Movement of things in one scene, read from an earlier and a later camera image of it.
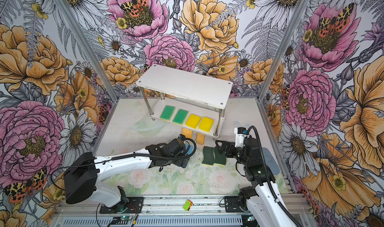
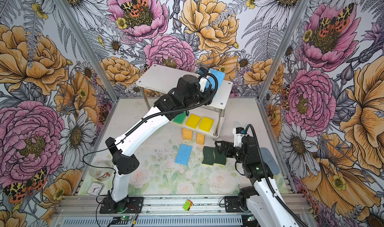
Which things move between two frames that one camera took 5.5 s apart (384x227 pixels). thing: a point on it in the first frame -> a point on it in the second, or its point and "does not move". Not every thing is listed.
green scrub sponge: x=180 y=116 does not move
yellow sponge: x=206 y=124 does not move
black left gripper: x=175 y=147 -> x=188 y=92
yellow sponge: x=193 y=121 does not move
